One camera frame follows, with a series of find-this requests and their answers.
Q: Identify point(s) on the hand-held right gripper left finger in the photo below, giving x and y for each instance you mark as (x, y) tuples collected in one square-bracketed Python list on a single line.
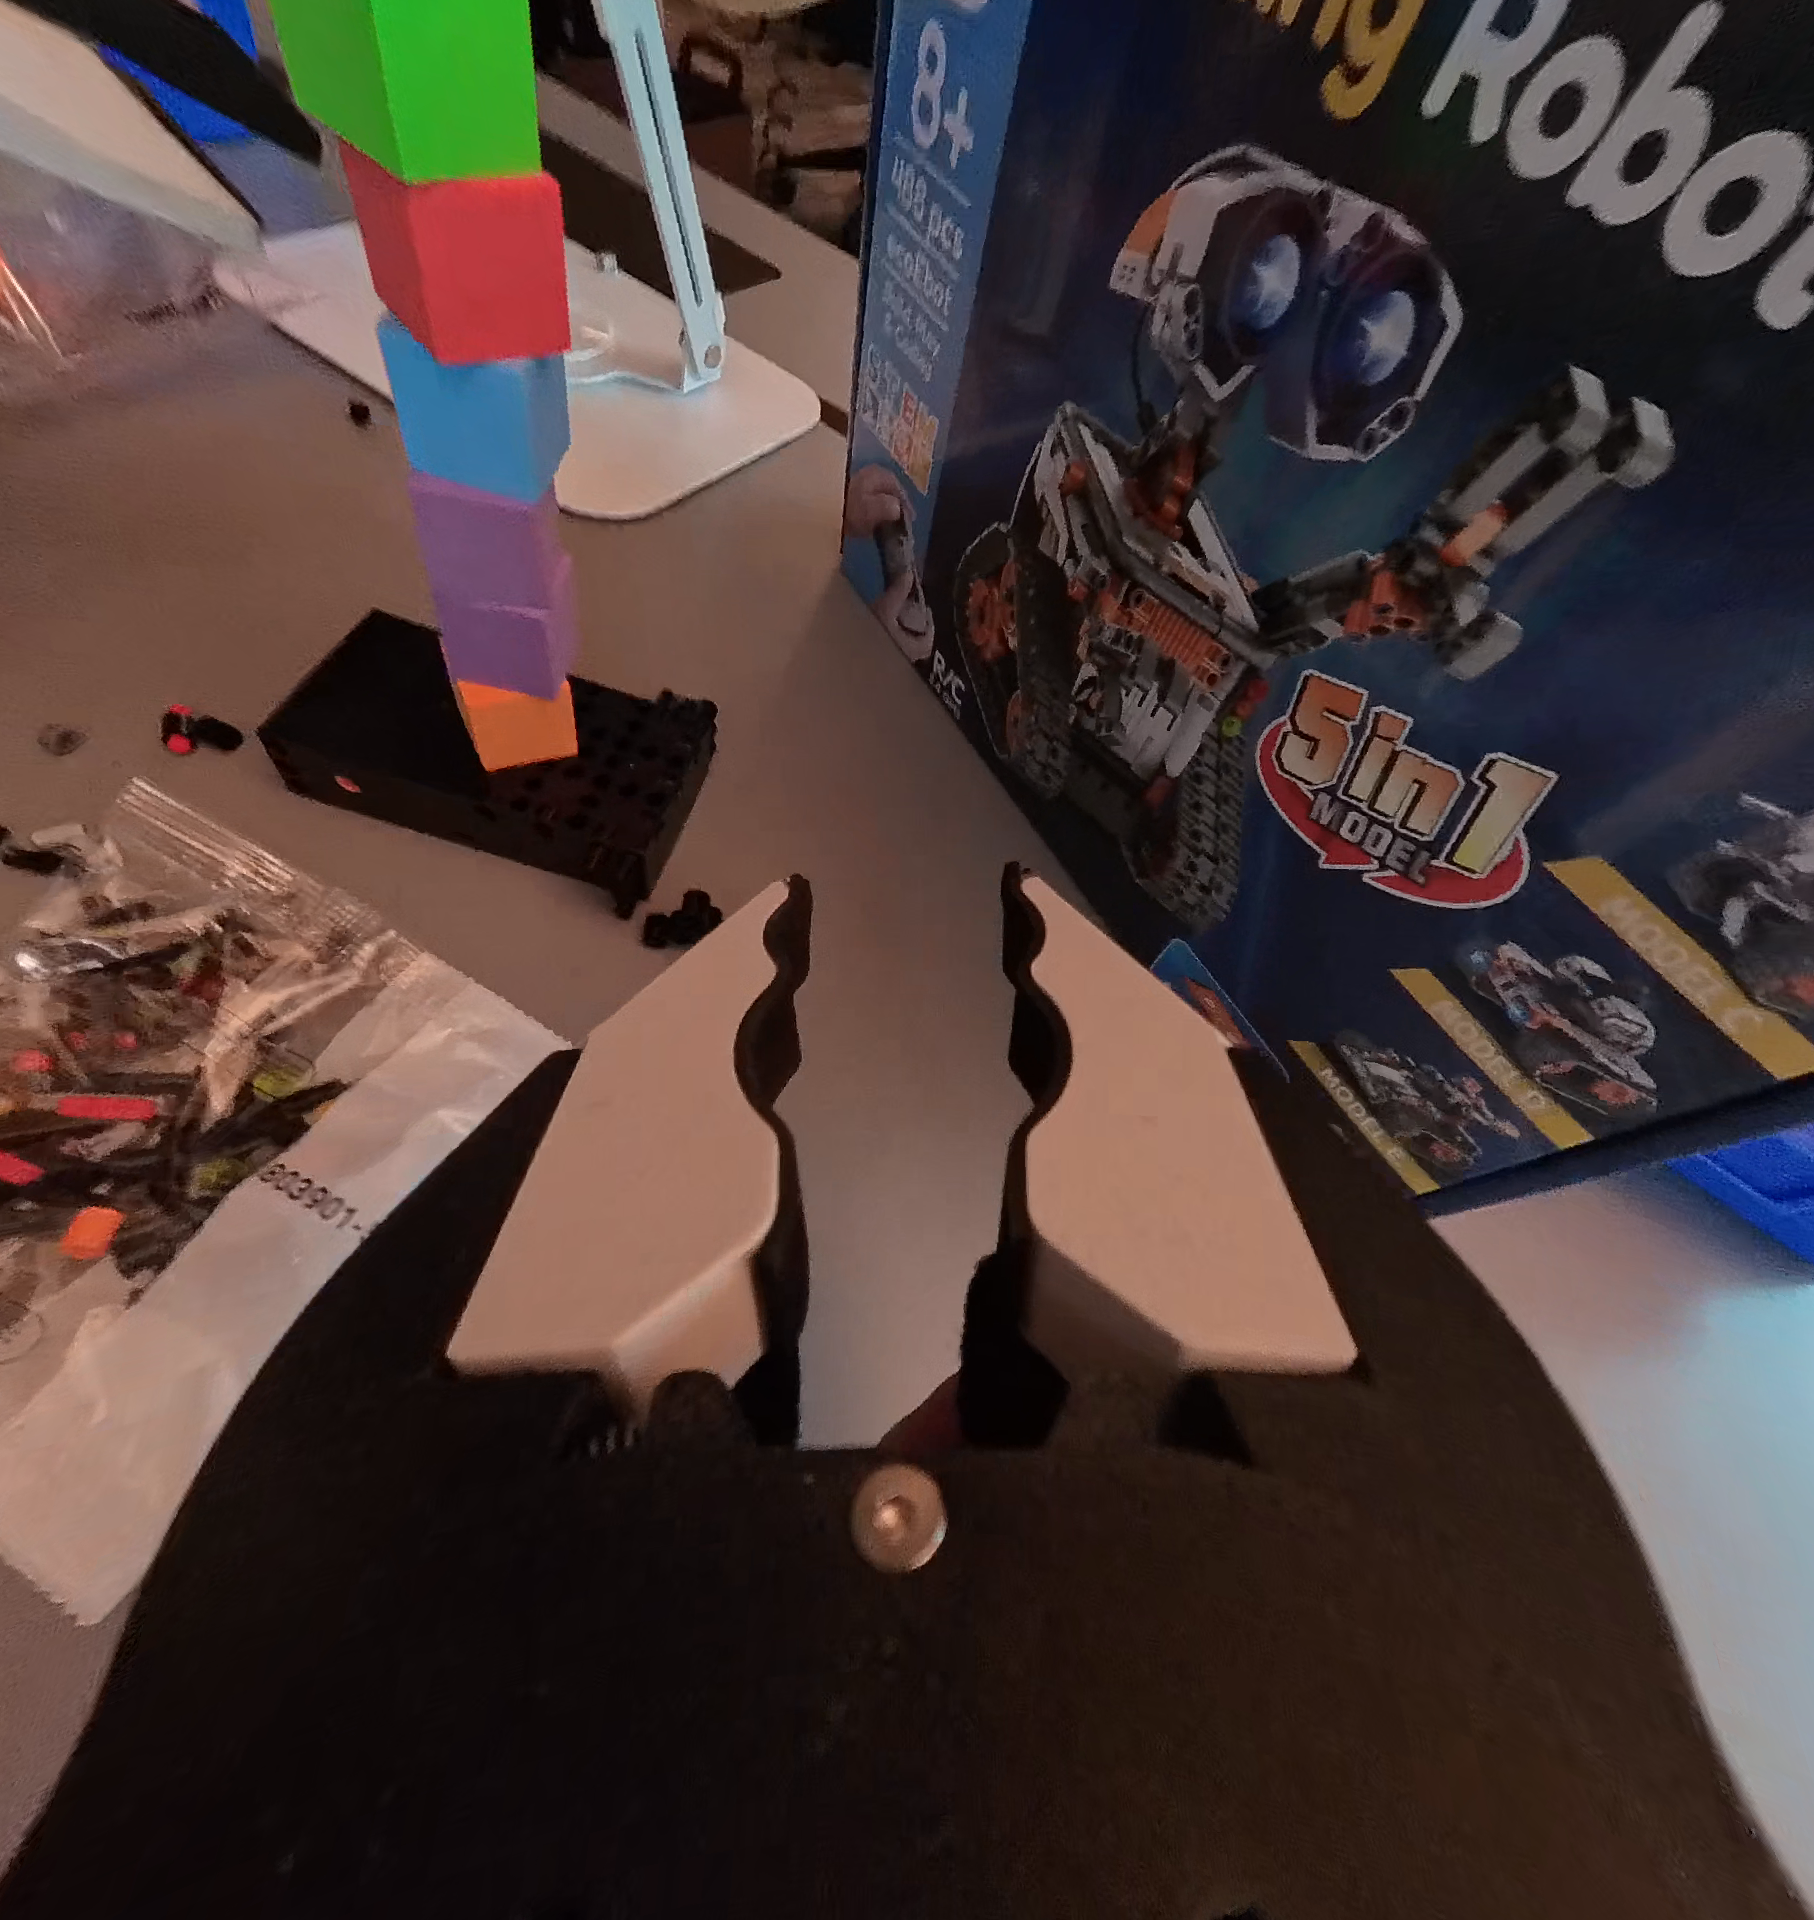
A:
[(638, 1200)]

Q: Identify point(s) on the black office chair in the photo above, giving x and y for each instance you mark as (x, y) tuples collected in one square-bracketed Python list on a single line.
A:
[(756, 91)]

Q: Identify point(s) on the black connector cluster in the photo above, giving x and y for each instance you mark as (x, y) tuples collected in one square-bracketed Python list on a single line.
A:
[(681, 917)]

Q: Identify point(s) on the white book stand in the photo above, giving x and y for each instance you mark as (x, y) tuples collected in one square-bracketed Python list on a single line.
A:
[(667, 421)]

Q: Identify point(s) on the clear printed plastic bag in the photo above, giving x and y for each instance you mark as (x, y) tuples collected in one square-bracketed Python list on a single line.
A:
[(82, 285)]

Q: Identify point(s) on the orange foam cube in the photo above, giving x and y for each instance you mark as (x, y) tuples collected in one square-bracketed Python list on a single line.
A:
[(517, 728)]

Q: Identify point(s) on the black perforated building plate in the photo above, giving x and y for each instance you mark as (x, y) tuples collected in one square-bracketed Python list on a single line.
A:
[(547, 810)]

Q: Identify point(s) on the clear bag of building parts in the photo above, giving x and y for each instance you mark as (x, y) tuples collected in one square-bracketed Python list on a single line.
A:
[(321, 1124)]

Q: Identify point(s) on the red foam cube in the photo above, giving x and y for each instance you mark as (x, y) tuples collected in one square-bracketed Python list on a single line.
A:
[(463, 263)]

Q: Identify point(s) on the blue toy robot box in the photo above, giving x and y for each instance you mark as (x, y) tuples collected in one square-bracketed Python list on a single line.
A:
[(1446, 599)]

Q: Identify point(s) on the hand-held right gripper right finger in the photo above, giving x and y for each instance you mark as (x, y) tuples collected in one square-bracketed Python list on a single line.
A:
[(1177, 1185)]

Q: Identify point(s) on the green foam cube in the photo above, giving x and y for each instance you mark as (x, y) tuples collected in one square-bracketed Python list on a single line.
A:
[(411, 76)]

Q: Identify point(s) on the bright blue object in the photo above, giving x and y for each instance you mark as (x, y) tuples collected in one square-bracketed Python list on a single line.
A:
[(1776, 1185)]

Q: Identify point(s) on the blue foam cube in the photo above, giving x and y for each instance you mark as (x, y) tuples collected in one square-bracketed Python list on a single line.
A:
[(479, 412)]

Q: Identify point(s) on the purple foam cube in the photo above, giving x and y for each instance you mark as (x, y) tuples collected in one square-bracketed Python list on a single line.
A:
[(509, 648), (496, 540)]

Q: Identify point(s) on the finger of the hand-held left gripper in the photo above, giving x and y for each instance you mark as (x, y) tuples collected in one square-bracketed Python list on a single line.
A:
[(82, 128)]

